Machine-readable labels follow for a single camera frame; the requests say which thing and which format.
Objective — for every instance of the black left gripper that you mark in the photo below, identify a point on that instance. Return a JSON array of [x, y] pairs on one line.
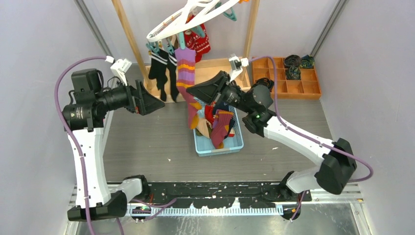
[[140, 100]]

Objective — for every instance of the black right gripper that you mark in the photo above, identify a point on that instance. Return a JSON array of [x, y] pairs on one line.
[[210, 90]]

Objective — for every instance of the navy sock with white cuff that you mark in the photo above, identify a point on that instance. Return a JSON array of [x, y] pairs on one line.
[[220, 107]]

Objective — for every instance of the red santa sock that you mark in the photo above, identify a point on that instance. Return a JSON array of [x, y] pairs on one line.
[[209, 113]]

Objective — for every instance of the purple striped sock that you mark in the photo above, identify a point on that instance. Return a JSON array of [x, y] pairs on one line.
[[221, 129], [186, 78]]

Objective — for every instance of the striped beige sock front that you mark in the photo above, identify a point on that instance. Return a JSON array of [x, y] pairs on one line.
[[203, 128]]

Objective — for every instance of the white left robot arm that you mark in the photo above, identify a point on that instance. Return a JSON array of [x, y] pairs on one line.
[[85, 118]]

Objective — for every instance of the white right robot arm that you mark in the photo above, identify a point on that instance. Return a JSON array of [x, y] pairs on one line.
[[334, 165]]

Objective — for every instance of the wooden hanger stand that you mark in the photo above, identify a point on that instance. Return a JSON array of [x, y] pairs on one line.
[[205, 69]]

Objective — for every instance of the white round clip hanger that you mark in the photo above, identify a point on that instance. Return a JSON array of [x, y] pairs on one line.
[[192, 14]]

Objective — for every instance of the rolled dark sock left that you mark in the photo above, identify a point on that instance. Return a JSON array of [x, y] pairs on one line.
[[266, 82]]

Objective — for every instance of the rolled dark sock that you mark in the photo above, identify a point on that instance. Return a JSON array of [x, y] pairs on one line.
[[293, 73], [292, 61], [266, 82], [307, 62]]

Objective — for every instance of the light blue plastic basket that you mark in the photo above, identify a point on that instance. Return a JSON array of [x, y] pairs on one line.
[[233, 141]]

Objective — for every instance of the rolled dark sock middle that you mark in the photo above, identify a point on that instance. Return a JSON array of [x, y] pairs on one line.
[[293, 73]]

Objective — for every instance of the rolled dark sock top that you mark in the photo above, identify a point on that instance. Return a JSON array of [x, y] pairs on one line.
[[292, 61]]

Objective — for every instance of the orange wooden compartment tray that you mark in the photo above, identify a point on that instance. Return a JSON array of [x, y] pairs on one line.
[[307, 87]]

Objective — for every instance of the rolled dark sock right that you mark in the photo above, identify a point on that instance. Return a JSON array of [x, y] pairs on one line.
[[307, 62]]

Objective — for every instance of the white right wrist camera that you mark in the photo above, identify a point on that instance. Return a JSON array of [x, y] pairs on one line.
[[237, 64]]

